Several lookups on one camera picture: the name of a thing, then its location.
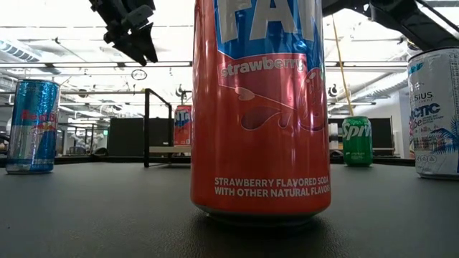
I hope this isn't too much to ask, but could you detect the wooden shelf black metal frame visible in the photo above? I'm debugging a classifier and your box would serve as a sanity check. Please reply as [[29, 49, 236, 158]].
[[143, 88, 193, 168]]

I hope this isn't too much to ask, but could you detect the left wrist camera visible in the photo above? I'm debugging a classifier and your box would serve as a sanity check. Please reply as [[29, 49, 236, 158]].
[[121, 4, 155, 32]]

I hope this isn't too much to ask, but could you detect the blue silver Red Bull can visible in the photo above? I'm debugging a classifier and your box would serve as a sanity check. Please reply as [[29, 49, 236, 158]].
[[5, 79, 61, 176]]

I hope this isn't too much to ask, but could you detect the silver air duct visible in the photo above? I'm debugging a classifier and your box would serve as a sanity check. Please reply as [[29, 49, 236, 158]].
[[353, 71, 410, 103], [0, 38, 42, 65]]

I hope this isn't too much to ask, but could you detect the white Celsius Arctic can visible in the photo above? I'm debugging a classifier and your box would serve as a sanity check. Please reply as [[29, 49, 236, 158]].
[[407, 47, 459, 180]]

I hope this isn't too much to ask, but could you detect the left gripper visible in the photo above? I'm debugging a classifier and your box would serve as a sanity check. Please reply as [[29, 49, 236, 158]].
[[88, 0, 158, 67]]

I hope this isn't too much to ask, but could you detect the yellow hanging cable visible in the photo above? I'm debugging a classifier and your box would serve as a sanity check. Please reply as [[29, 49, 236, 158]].
[[331, 14, 351, 118]]

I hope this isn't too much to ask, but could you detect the red Fanta soda can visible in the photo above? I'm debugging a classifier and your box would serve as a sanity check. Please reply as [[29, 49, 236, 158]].
[[173, 104, 193, 147]]

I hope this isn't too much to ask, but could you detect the strawberry Fanta soda can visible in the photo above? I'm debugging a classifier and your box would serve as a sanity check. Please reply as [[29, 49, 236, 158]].
[[189, 0, 333, 226]]

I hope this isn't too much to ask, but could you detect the green Sprite can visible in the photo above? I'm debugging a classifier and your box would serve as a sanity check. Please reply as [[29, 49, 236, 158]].
[[341, 115, 374, 167]]

